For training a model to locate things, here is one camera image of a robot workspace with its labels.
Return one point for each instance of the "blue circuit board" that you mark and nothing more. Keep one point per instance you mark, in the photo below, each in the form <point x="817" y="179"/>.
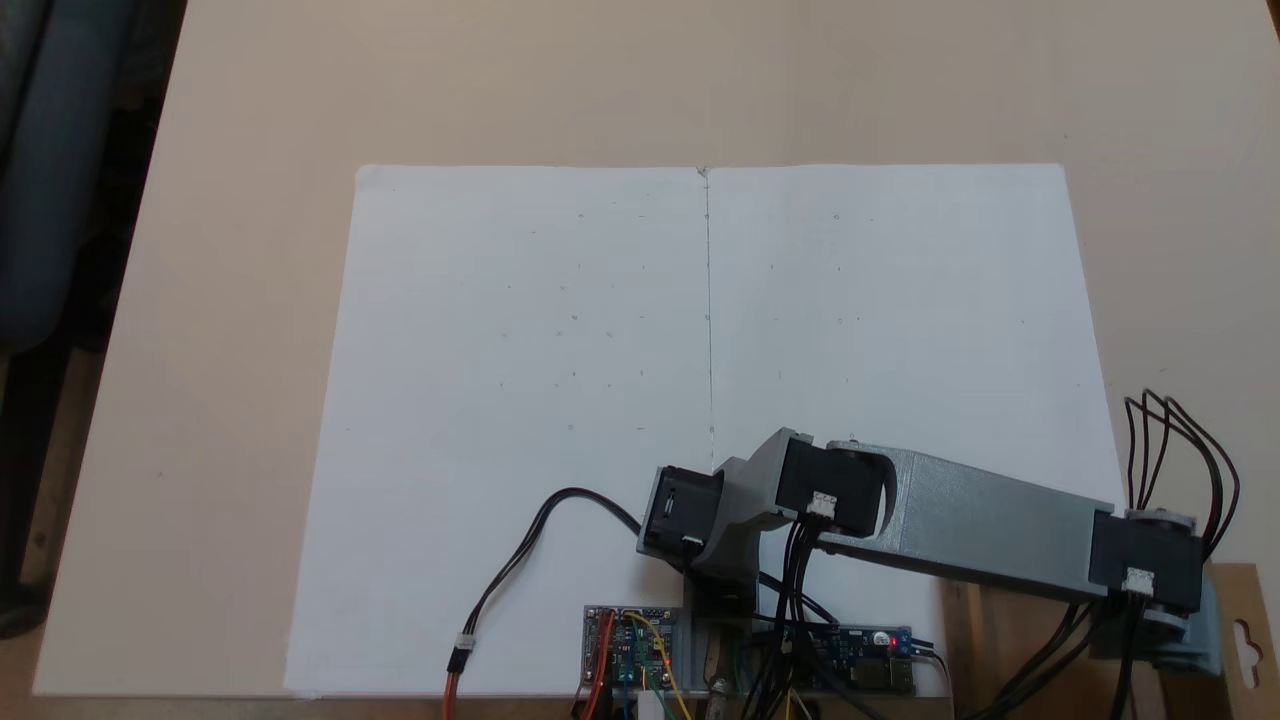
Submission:
<point x="860" y="650"/>

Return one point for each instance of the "brown cardboard box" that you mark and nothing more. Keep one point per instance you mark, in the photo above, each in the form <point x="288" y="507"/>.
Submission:
<point x="1240" y="680"/>

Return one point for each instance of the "blue grey chair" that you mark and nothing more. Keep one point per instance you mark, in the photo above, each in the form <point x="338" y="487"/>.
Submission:
<point x="60" y="180"/>

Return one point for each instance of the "large white paper sheet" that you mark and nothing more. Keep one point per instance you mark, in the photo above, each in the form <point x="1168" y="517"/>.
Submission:
<point x="480" y="350"/>

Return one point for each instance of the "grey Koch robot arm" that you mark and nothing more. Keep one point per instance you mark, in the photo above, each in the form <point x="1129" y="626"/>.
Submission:
<point x="1000" y="530"/>

